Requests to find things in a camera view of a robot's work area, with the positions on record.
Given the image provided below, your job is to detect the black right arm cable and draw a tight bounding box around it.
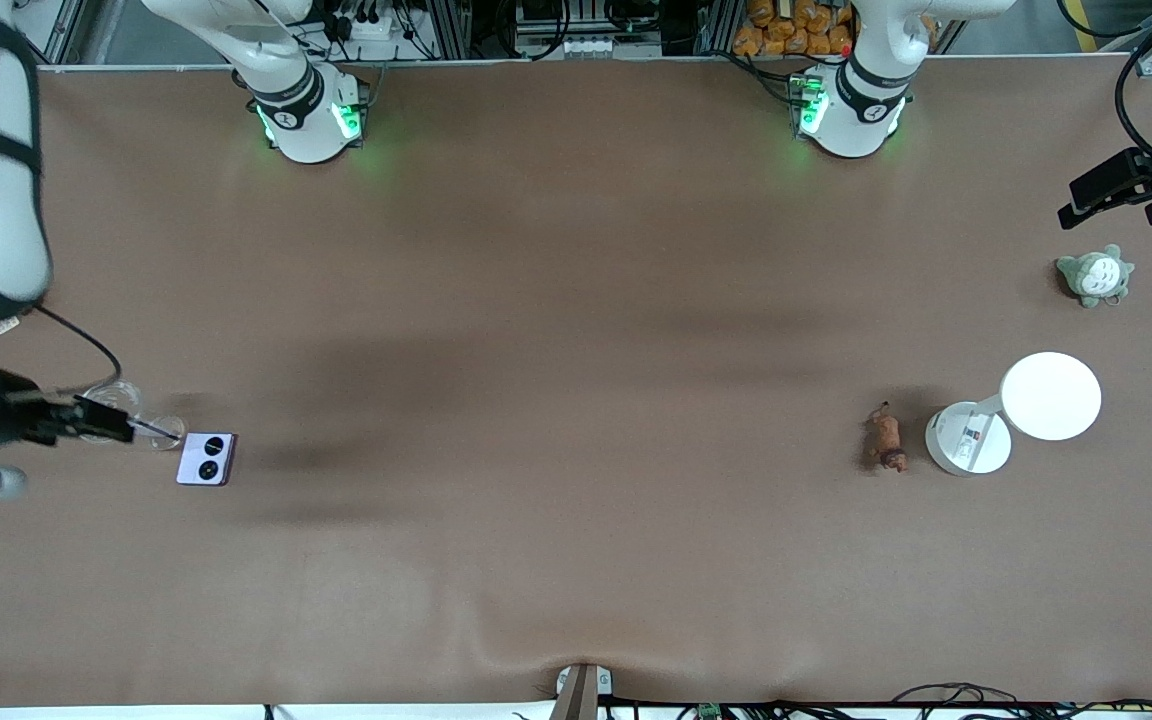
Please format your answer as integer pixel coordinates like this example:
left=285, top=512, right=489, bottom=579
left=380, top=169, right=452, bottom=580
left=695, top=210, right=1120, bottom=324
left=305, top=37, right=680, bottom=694
left=31, top=303, right=124, bottom=401

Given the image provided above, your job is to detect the white power strip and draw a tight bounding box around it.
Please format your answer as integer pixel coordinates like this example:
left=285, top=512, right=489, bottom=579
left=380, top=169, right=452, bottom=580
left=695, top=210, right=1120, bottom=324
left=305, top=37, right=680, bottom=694
left=329, top=8, right=399, bottom=43

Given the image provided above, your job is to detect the white terminal block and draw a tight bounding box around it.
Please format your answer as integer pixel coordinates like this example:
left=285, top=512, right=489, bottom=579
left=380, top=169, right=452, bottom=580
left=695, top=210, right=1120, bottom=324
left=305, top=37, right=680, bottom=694
left=514, top=35, right=639, bottom=59

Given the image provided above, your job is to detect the clear plastic cup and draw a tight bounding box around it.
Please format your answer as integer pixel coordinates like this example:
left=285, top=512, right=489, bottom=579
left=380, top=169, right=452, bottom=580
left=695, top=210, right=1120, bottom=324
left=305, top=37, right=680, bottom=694
left=76, top=382, right=186, bottom=452

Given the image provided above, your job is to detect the grey-green plush toy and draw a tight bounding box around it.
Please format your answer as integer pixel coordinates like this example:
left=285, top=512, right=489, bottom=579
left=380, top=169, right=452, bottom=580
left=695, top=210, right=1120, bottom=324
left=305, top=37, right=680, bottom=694
left=1054, top=244, right=1136, bottom=309

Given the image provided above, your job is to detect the white round desk lamp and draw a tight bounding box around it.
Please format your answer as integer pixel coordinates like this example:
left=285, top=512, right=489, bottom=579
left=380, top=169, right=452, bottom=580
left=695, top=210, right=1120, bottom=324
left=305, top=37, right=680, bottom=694
left=925, top=351, right=1103, bottom=478

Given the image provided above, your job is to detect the black cable bundle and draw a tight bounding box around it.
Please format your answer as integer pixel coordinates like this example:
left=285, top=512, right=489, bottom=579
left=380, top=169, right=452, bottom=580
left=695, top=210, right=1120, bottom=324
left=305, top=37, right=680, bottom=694
left=891, top=683, right=1152, bottom=720

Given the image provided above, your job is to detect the pile of orange plush toys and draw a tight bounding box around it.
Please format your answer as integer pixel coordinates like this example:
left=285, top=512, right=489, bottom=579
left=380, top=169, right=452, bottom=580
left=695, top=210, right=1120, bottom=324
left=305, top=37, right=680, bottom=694
left=733, top=0, right=857, bottom=58

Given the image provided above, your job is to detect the brown lion statue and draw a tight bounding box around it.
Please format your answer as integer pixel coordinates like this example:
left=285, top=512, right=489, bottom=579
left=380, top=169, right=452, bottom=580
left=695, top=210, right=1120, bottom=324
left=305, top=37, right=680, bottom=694
left=864, top=402, right=908, bottom=474

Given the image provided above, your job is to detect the grey metal camera bracket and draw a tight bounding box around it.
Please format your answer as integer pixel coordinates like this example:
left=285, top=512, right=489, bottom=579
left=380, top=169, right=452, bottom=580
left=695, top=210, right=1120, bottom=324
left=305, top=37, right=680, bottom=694
left=554, top=662, right=615, bottom=720

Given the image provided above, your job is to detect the lilac folding phone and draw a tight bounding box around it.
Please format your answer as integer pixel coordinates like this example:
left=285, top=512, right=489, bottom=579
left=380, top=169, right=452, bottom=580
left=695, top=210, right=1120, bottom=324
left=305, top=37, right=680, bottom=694
left=176, top=431, right=237, bottom=488

